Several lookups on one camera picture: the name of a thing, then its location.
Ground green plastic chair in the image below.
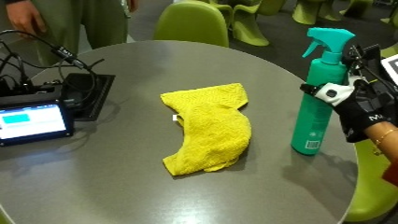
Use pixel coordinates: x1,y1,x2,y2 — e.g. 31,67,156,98
209,0,272,48
345,138,398,223
292,0,345,26
152,0,232,49

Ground gold bracelet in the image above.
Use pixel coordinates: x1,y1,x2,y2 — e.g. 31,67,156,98
372,128,397,157

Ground white marker cube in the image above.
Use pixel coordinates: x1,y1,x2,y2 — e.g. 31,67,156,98
380,53,398,86

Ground teal spray bottle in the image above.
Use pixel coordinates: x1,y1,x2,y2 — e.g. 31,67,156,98
291,27,357,156

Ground black-framed touchscreen display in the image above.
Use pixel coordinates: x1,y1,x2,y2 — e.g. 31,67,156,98
0,100,76,147

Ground yellow terry cloth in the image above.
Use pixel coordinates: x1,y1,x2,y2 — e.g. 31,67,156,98
160,82,253,176

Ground black cable with inline adapter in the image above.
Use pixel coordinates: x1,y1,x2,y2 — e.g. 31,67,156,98
0,29,106,104

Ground black flat box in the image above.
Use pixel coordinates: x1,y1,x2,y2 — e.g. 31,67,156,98
62,73,118,122

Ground thin black cable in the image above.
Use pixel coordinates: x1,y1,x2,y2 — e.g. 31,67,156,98
0,40,32,90

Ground black electronics unit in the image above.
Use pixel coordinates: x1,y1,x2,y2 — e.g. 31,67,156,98
0,81,64,106

